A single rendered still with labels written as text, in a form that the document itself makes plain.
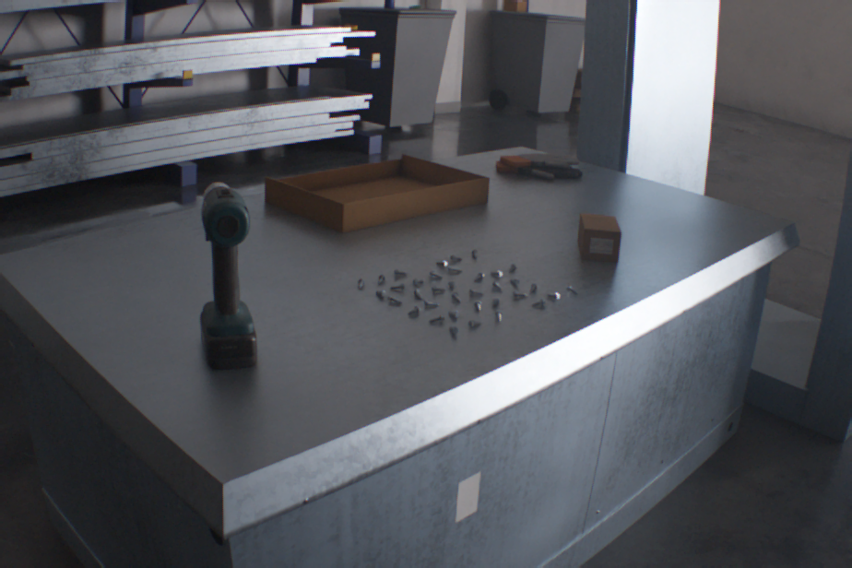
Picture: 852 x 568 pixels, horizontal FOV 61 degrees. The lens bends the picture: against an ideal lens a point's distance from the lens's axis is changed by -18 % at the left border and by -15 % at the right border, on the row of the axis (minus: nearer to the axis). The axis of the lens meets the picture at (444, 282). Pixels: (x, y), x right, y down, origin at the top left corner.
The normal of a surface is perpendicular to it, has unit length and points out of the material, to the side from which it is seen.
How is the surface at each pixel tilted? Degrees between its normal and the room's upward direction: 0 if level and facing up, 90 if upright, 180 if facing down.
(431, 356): 0
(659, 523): 0
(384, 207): 90
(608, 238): 90
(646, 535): 0
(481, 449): 90
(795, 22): 90
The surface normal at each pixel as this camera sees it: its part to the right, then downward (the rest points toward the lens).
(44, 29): 0.69, 0.29
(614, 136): -0.72, 0.20
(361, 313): 0.06, -0.94
